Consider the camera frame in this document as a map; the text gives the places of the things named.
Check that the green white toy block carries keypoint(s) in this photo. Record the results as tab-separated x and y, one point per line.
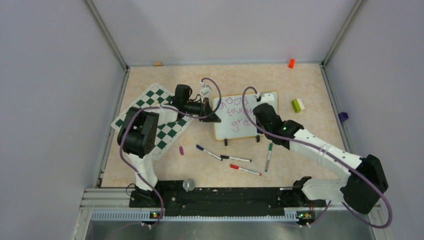
298	105

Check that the black capped marker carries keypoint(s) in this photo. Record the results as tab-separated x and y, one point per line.
235	158

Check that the yellow-framed whiteboard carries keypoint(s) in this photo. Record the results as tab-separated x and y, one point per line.
235	112

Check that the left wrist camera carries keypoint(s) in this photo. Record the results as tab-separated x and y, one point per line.
205	90

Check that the wooden cork piece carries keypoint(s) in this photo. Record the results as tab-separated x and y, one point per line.
157	64

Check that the orange toy block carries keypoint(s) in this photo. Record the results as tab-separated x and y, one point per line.
291	63

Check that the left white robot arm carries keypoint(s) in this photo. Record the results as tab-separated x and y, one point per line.
138	132

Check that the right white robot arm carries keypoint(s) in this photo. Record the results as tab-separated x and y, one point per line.
359	181

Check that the red capped marker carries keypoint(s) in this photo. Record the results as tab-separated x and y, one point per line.
236	167

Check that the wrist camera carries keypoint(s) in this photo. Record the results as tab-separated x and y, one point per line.
267	98
205	90

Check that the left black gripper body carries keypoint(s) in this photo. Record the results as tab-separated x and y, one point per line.
193	108

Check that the purple toy block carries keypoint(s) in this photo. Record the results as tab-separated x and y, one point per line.
343	116

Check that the blue capped marker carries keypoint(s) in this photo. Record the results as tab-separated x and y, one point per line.
208	152

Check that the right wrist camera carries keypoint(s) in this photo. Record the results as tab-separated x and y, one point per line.
267	98

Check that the green capped marker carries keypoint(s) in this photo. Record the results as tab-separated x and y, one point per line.
268	158

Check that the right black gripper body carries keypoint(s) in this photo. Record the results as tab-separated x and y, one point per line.
259	130

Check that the green white chess mat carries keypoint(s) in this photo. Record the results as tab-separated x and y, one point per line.
168	133

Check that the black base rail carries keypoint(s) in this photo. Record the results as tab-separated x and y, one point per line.
221	201

